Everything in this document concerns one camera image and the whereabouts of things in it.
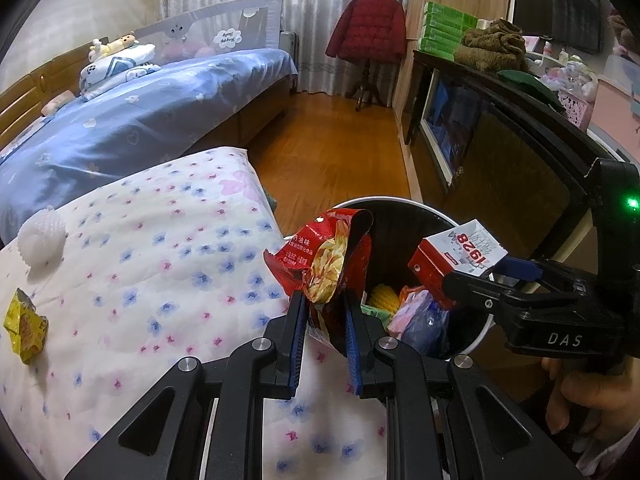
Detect white foam fruit net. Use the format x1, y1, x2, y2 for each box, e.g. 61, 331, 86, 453
16, 205, 67, 266

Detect red puffer jacket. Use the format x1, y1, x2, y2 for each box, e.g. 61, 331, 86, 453
325, 0, 408, 61

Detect person's right forearm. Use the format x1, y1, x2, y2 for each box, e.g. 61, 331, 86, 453
570, 425, 637, 480

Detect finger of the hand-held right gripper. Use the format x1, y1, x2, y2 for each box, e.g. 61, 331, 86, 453
442, 269, 532, 332
500, 256, 589, 307

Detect wooden bed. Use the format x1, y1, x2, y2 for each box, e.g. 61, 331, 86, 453
0, 37, 301, 161

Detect white bin with black bag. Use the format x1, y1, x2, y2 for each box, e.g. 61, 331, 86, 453
282, 196, 496, 361

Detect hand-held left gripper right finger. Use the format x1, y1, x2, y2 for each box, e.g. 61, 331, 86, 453
341, 292, 581, 480

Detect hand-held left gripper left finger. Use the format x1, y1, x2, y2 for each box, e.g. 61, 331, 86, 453
65, 290, 307, 480

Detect green packet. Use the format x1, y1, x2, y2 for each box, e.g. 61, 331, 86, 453
361, 304, 393, 328

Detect wooden coat stand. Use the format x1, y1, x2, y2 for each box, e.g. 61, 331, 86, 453
347, 0, 403, 112

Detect black flat screen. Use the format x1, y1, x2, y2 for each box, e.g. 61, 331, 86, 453
512, 0, 603, 56

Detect bed with blue blanket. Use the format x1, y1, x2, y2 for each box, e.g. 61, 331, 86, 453
0, 47, 299, 246

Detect blue plastic wrapper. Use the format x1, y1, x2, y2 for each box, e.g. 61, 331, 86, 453
402, 300, 451, 356

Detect small pink pillow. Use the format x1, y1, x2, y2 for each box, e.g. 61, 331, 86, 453
41, 89, 73, 116

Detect brown fuzzy cloth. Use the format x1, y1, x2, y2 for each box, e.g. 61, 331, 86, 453
452, 19, 531, 73

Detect person's right hand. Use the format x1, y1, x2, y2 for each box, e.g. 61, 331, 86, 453
542, 357, 640, 442

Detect yellow snack packet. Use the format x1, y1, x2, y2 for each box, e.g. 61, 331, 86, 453
2, 287, 50, 365

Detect grey bed guard rail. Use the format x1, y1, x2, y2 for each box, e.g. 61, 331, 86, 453
132, 0, 283, 58

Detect pink packet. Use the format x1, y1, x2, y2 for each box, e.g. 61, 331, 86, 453
387, 287, 436, 341

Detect red and white carton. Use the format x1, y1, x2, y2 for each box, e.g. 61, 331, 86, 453
407, 218, 510, 311

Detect yellow foam fruit net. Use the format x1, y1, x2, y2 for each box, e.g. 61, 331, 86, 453
367, 284, 401, 313

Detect pink perforated basket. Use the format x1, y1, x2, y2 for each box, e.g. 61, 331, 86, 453
557, 86, 598, 128

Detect white radiator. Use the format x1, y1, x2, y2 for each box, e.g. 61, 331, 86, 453
280, 30, 301, 93

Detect pink storage box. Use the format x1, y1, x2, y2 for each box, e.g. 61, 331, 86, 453
590, 76, 640, 136

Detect floral white blanket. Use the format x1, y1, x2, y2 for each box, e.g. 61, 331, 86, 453
0, 146, 391, 480

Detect white curtains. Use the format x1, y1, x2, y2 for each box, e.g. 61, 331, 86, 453
155, 0, 416, 96

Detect red chip bag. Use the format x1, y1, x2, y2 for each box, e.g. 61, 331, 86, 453
263, 208, 375, 356

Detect stack of green boxes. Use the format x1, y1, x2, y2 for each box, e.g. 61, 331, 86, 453
421, 1, 481, 61

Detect dark wooden cabinet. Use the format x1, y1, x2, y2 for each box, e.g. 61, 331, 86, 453
405, 50, 626, 281

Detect yellow plush toy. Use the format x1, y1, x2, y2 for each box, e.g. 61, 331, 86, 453
89, 34, 138, 63

